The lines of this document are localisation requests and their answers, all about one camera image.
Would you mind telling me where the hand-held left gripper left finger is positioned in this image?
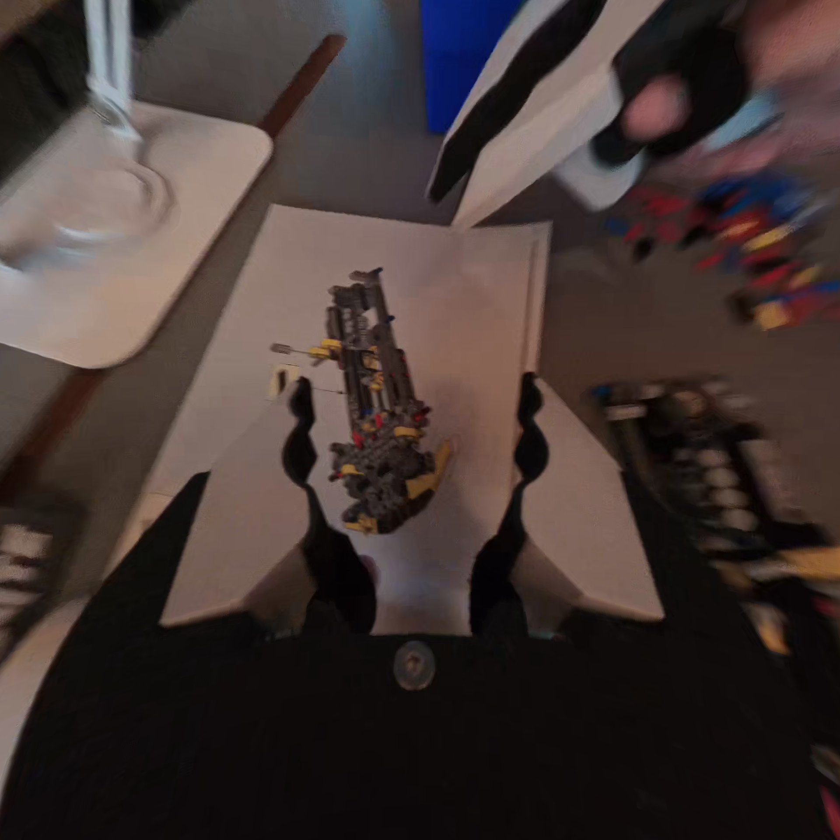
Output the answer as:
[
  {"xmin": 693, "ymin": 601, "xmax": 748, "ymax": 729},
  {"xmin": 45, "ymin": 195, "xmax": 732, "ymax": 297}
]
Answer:
[{"xmin": 161, "ymin": 376, "xmax": 378, "ymax": 636}]

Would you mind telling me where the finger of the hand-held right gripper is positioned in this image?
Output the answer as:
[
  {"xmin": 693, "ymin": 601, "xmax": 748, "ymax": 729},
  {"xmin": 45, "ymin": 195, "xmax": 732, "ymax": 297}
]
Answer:
[
  {"xmin": 449, "ymin": 62, "xmax": 636, "ymax": 229},
  {"xmin": 425, "ymin": 0, "xmax": 608, "ymax": 206}
]

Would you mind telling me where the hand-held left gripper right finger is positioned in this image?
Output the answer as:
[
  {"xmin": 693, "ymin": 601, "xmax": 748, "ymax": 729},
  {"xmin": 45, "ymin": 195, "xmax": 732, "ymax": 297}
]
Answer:
[{"xmin": 468, "ymin": 371, "xmax": 665, "ymax": 639}]

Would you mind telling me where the lego car chassis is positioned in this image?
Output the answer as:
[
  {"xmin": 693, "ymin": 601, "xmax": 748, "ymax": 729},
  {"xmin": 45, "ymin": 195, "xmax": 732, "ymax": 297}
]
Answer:
[{"xmin": 586, "ymin": 375, "xmax": 840, "ymax": 657}]

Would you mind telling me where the lego instruction booklet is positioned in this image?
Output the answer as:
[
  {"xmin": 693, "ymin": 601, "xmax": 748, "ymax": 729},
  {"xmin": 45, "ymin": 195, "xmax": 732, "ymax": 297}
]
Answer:
[{"xmin": 0, "ymin": 203, "xmax": 553, "ymax": 785}]

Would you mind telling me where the person's right hand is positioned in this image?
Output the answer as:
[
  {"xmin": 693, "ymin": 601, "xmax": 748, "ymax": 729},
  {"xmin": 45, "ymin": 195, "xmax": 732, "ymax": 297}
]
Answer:
[{"xmin": 620, "ymin": 0, "xmax": 840, "ymax": 179}]

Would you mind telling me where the blue plastic bin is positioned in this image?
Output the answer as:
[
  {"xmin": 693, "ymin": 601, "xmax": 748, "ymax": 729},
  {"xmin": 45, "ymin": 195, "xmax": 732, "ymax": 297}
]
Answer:
[{"xmin": 419, "ymin": 0, "xmax": 529, "ymax": 137}]

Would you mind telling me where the pile of red blue pins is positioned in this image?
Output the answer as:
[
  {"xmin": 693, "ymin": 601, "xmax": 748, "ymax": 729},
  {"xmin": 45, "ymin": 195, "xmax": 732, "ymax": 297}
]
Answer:
[{"xmin": 602, "ymin": 172, "xmax": 840, "ymax": 334}]

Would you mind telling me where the white document stand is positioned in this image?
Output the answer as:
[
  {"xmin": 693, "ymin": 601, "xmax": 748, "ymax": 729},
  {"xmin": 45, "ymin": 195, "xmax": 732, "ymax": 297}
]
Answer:
[{"xmin": 0, "ymin": 0, "xmax": 274, "ymax": 370}]

